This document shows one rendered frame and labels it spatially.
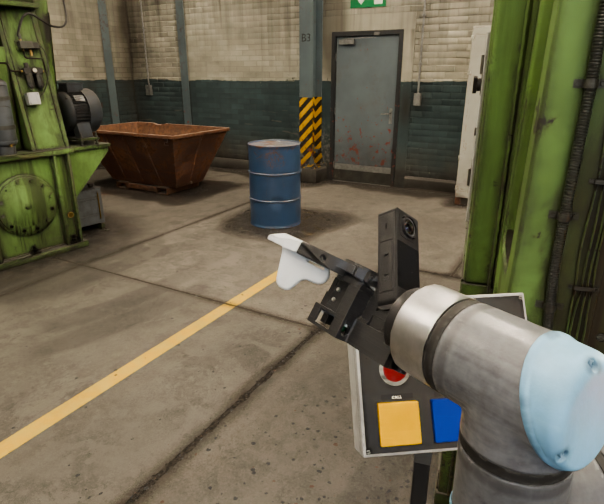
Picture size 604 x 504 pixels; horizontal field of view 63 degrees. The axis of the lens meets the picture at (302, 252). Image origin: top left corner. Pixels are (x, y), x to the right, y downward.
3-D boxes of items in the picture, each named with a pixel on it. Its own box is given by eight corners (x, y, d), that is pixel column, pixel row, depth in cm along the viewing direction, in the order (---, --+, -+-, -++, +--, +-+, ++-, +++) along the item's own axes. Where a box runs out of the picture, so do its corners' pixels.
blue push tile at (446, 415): (476, 440, 90) (471, 397, 91) (436, 443, 89) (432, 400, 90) (472, 438, 91) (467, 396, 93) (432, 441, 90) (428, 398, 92)
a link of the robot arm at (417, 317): (453, 284, 42) (504, 317, 48) (411, 268, 46) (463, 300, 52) (406, 378, 42) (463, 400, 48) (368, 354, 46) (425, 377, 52)
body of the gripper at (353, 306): (301, 316, 56) (372, 363, 46) (335, 248, 56) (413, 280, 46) (345, 334, 61) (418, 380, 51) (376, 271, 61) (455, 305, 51)
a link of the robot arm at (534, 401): (548, 505, 34) (572, 381, 31) (416, 412, 44) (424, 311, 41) (616, 452, 39) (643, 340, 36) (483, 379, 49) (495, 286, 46)
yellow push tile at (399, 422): (422, 444, 89) (418, 401, 90) (381, 447, 88) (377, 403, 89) (419, 442, 90) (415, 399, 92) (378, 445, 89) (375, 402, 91)
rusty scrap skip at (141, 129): (178, 203, 643) (172, 136, 614) (81, 187, 731) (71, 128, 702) (234, 185, 742) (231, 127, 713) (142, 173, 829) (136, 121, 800)
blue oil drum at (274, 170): (284, 232, 527) (283, 148, 496) (239, 224, 554) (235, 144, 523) (310, 219, 575) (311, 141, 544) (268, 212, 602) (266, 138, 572)
